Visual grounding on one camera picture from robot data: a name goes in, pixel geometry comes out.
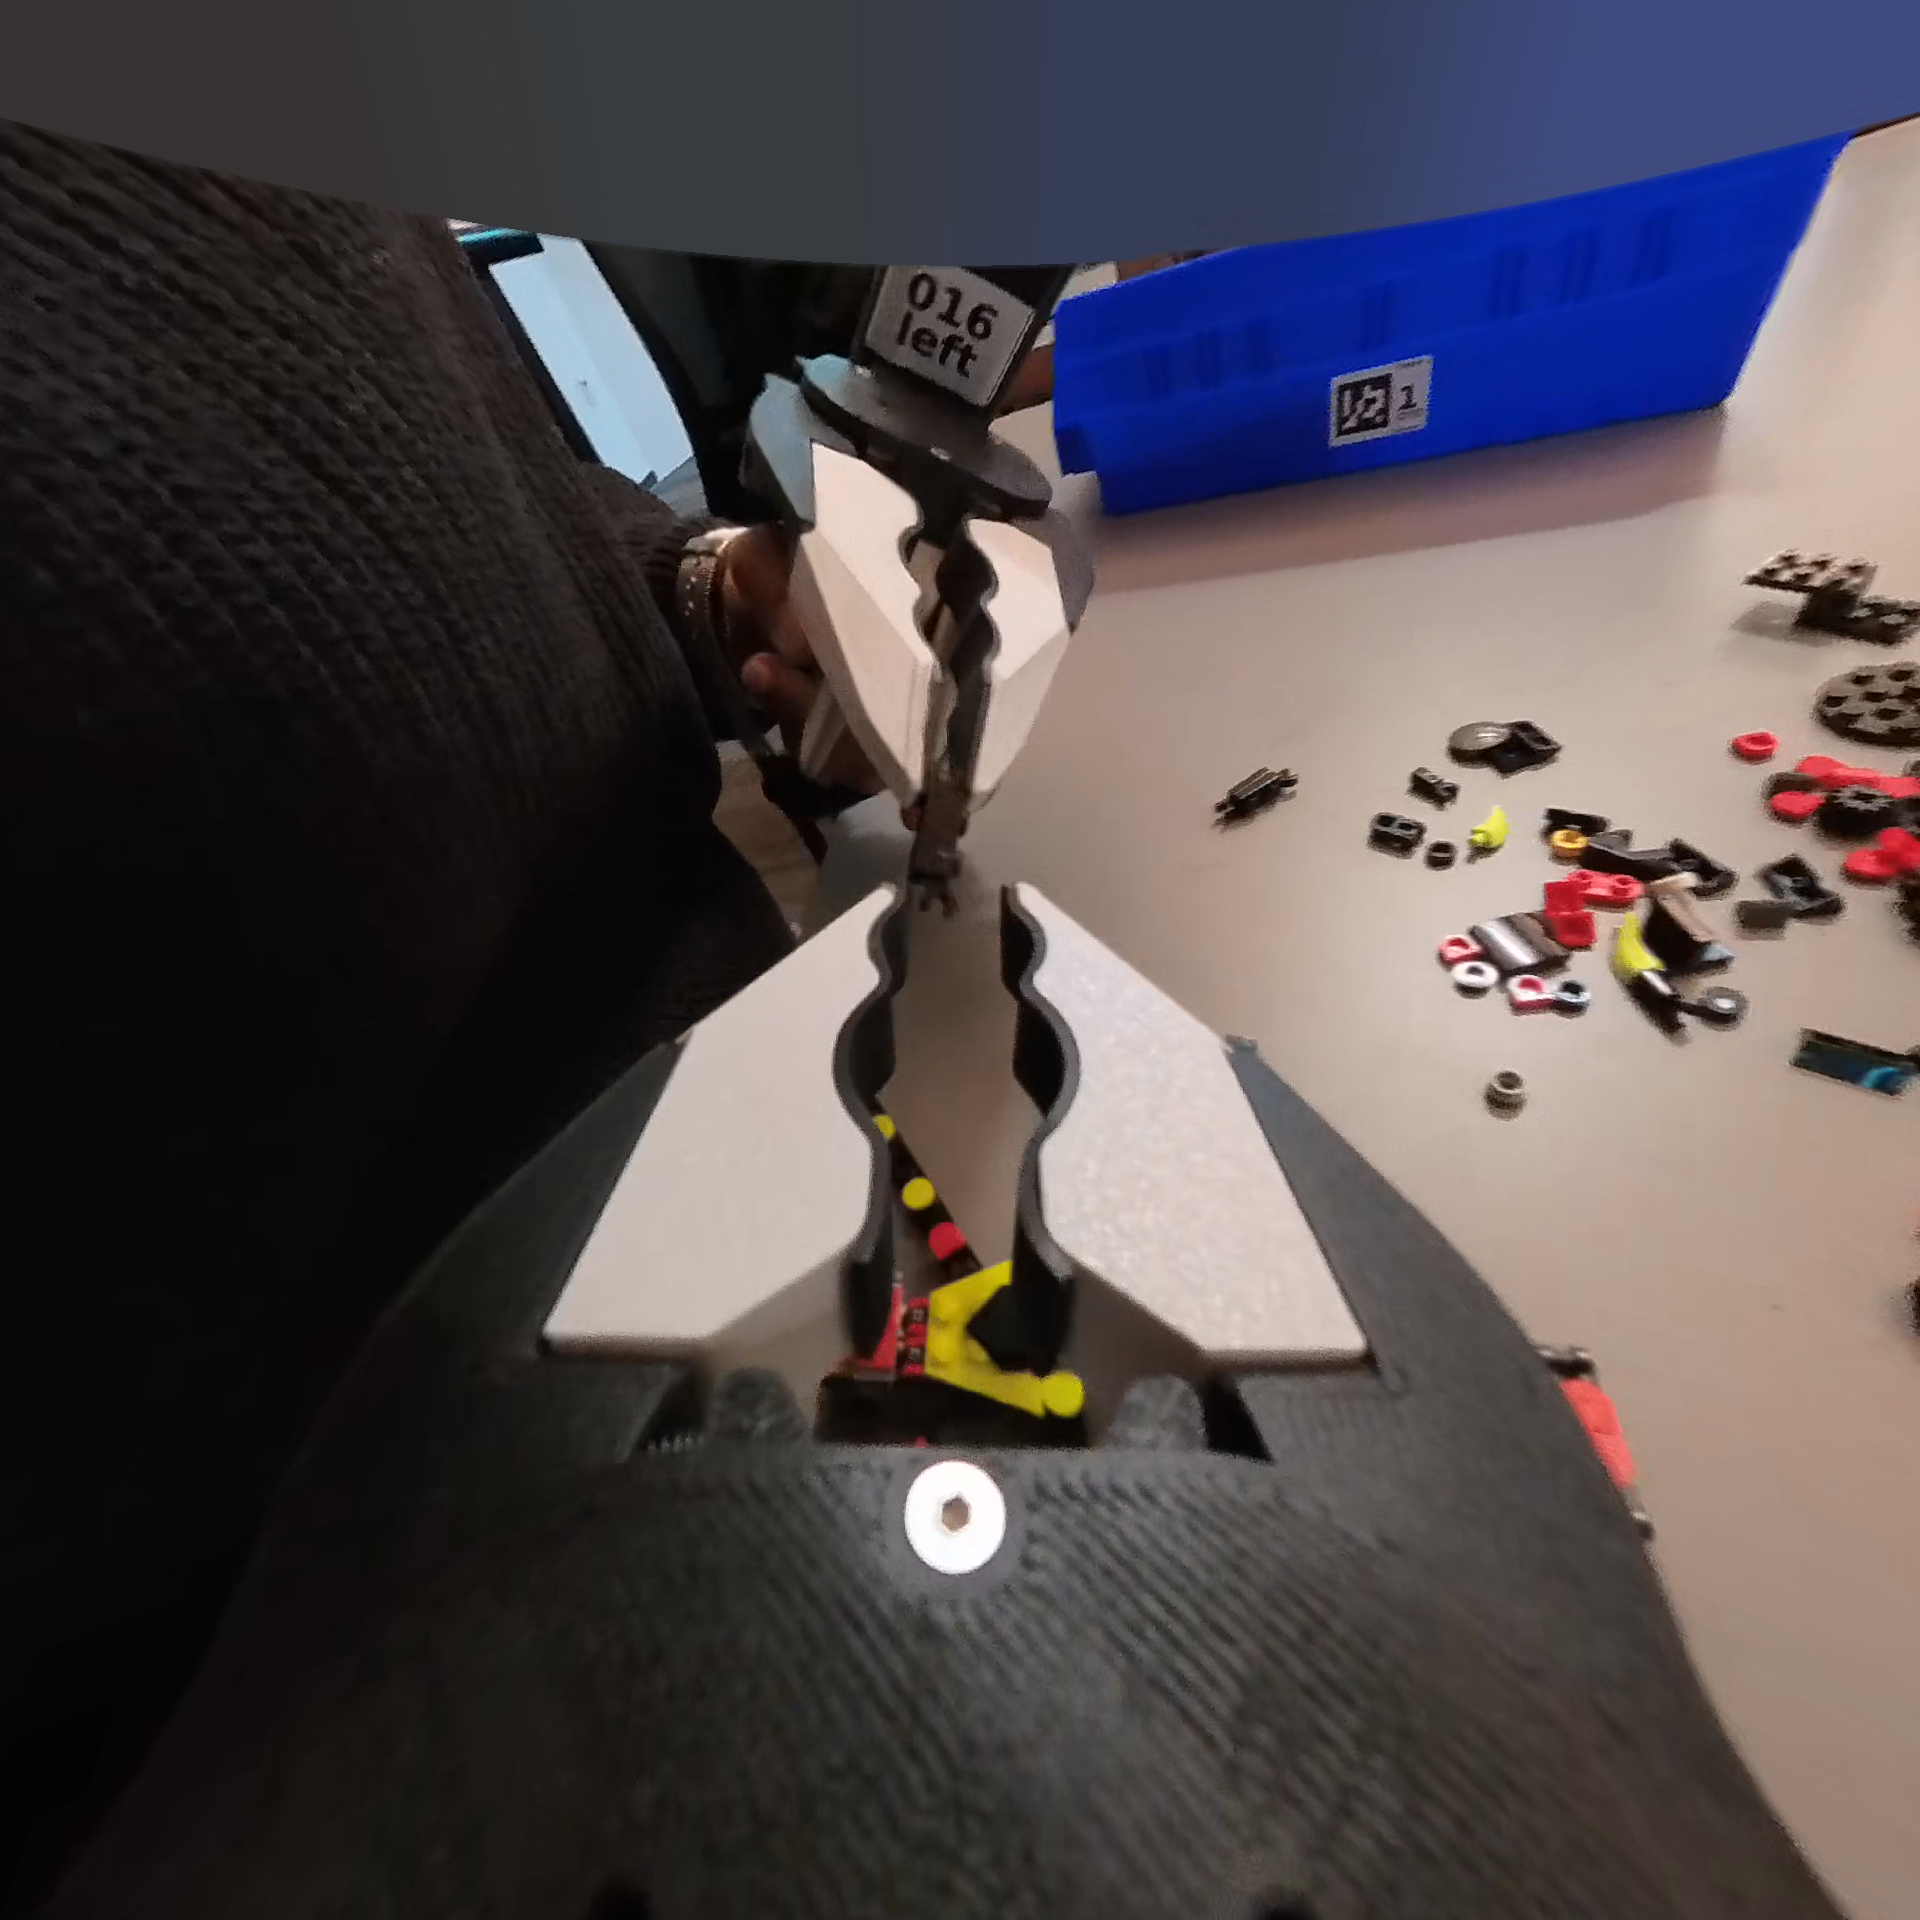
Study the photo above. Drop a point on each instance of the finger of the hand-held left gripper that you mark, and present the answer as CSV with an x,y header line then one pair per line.
x,y
864,630
1028,630

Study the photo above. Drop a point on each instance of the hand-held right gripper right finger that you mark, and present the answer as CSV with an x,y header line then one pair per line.
x,y
1188,1185

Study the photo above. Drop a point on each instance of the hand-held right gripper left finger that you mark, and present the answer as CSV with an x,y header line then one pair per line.
x,y
722,1185

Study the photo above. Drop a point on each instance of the black lego clip bar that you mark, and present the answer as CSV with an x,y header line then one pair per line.
x,y
933,872

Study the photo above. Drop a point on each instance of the black yellow lego spider model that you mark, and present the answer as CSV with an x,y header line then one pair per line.
x,y
977,1342

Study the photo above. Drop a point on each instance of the person's left forearm black sleeve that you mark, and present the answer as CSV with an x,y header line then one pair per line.
x,y
644,598

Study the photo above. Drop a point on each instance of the small black lego piece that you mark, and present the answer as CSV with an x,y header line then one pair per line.
x,y
1257,795

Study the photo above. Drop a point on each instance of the grey round lego stud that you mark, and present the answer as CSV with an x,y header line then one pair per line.
x,y
1507,1088

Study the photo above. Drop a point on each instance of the pile of loose lego pieces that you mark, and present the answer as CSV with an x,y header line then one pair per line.
x,y
1650,900

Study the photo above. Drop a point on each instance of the black rectangular lego plate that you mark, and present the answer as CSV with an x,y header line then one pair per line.
x,y
1820,590

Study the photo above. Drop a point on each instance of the black round lego plate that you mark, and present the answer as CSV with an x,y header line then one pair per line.
x,y
1874,704

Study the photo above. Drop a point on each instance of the person's left hand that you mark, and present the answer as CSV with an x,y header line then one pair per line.
x,y
774,630

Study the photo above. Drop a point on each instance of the metal wristwatch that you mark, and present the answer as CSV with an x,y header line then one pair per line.
x,y
705,598

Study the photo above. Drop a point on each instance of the blue plastic bin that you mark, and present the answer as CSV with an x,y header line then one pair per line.
x,y
1426,330

